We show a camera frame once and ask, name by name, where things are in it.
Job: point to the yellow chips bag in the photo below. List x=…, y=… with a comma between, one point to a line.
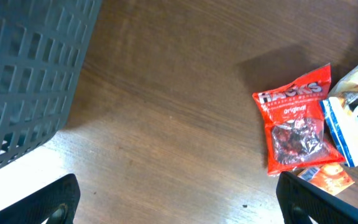
x=340, y=110

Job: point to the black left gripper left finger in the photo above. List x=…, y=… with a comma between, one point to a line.
x=54, y=203

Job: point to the grey plastic basket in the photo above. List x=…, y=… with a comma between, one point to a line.
x=43, y=44

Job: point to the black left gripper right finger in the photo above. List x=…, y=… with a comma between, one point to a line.
x=302, y=202

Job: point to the red snack bag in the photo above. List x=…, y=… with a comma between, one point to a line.
x=294, y=123

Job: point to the small orange juice carton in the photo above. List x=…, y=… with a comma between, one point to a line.
x=331, y=178

